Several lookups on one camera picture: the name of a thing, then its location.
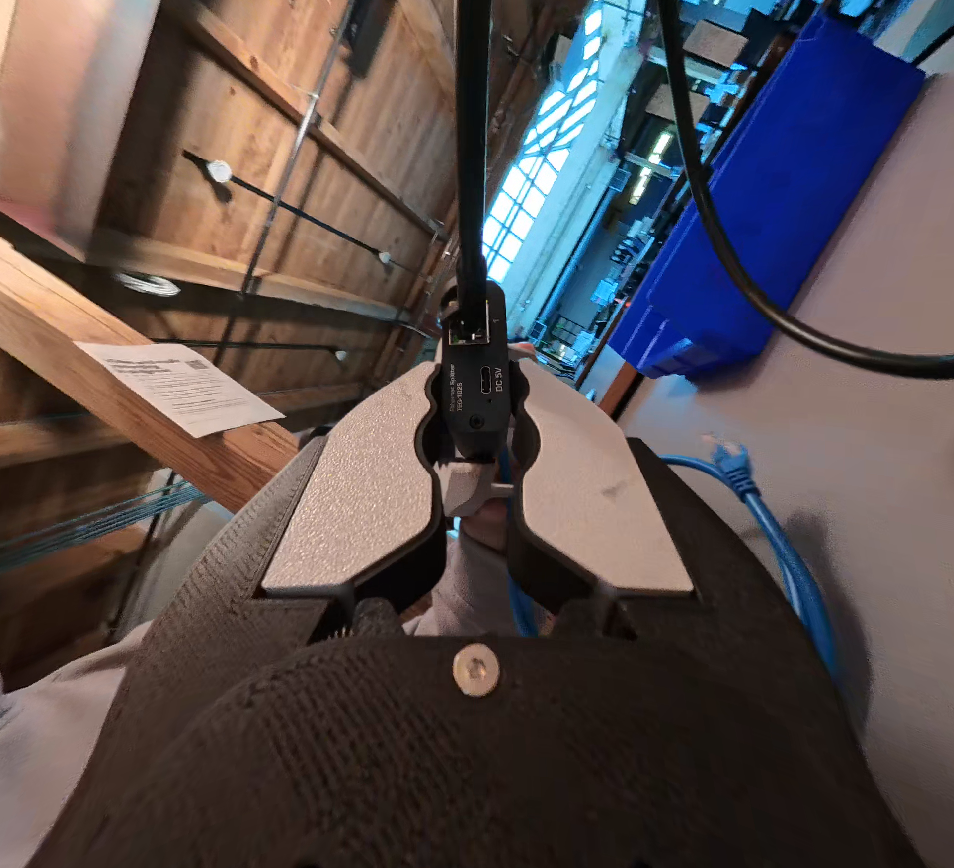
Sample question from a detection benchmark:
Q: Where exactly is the white printed paper sheet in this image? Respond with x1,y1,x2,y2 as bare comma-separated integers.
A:
73,341,288,439

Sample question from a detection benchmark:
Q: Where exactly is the person's left hand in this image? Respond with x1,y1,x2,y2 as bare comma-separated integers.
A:
456,501,514,554

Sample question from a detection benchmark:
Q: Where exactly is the black ethernet splitter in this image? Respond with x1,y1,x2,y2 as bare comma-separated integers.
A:
441,283,514,463

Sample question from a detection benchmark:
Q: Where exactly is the wooden beam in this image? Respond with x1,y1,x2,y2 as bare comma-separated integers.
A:
0,238,303,515

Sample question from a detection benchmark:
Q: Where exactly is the blue plastic bin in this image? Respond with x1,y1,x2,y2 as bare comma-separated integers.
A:
607,11,927,381

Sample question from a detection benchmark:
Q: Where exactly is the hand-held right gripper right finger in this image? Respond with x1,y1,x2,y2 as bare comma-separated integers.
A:
507,360,696,617

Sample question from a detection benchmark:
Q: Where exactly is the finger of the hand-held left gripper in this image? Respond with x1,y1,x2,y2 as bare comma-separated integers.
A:
440,460,515,519

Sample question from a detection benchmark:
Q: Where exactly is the grey desk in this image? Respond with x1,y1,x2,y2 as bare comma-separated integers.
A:
596,63,954,868

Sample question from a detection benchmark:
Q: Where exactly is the black network cable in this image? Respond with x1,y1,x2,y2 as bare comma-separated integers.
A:
451,0,954,379

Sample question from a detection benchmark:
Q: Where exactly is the arched window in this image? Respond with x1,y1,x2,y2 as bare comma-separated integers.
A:
480,0,620,282

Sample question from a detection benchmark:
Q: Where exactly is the person's grey clothing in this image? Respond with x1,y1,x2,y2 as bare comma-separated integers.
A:
0,495,247,868

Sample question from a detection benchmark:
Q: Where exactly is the blue network cable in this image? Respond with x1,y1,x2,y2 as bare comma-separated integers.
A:
499,434,845,690

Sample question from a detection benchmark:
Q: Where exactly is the person's left forearm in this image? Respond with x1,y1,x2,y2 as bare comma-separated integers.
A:
432,533,524,638

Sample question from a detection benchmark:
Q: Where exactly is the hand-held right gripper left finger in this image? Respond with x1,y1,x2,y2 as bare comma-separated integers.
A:
261,360,448,612

